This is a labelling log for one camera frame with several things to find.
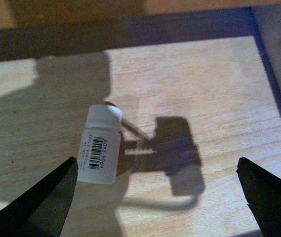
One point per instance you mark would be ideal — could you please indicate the wooden drawer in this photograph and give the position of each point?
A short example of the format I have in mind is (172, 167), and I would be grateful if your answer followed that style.
(197, 93)

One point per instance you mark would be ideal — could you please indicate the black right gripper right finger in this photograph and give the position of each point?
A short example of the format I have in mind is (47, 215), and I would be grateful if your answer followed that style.
(262, 191)

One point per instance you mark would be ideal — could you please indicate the white medicine bottle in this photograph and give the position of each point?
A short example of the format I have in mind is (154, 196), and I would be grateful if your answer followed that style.
(100, 145)

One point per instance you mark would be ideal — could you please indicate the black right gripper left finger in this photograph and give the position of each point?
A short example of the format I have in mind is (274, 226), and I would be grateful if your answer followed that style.
(41, 211)

